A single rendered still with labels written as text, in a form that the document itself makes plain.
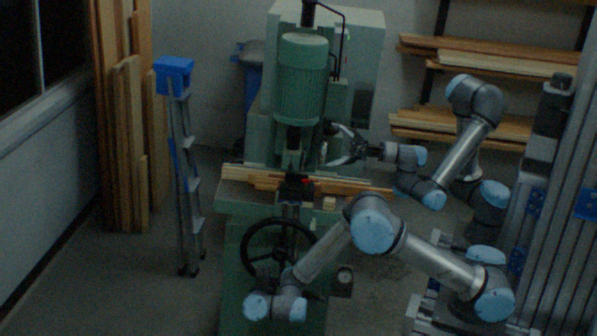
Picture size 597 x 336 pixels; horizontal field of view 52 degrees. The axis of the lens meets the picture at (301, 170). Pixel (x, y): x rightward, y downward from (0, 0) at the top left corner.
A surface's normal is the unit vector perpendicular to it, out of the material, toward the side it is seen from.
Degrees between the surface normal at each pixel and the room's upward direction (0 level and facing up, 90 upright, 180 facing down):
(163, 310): 0
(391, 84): 90
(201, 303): 0
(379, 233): 87
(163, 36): 90
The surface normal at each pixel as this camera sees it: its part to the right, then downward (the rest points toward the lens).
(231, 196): 0.11, -0.90
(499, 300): 0.04, 0.48
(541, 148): -0.33, 0.37
